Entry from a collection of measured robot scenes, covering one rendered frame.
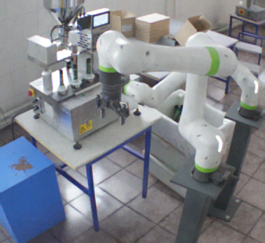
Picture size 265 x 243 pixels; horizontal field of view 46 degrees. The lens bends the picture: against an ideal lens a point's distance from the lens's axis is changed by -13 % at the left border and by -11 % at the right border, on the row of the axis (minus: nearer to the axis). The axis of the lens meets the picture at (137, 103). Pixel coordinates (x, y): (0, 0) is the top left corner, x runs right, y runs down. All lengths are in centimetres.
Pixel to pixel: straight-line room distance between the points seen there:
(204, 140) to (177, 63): 46
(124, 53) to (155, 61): 11
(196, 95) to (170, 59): 42
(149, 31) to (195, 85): 217
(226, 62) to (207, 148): 42
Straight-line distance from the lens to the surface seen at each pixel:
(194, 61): 121
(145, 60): 109
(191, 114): 158
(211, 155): 153
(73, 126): 202
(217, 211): 274
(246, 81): 211
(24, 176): 217
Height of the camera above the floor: 203
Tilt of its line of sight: 30 degrees down
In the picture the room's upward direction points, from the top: 2 degrees clockwise
